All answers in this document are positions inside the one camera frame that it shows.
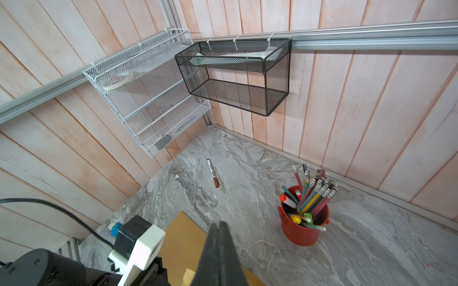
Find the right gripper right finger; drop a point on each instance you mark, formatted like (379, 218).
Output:
(230, 270)

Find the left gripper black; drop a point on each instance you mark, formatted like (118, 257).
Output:
(154, 275)

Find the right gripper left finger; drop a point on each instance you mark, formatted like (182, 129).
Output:
(207, 273)

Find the brown file bag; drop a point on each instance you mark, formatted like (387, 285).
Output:
(182, 248)
(255, 276)

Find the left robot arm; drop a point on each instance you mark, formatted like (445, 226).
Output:
(41, 267)

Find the red pen holder cup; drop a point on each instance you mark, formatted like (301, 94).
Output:
(298, 234)

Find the marker pen on table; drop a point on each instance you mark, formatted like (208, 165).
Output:
(213, 173)

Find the black mesh basket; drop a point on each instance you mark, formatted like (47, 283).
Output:
(249, 74)

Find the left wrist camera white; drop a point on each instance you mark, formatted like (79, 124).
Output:
(137, 245)

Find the white wire shelf rack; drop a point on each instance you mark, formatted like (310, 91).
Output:
(145, 89)

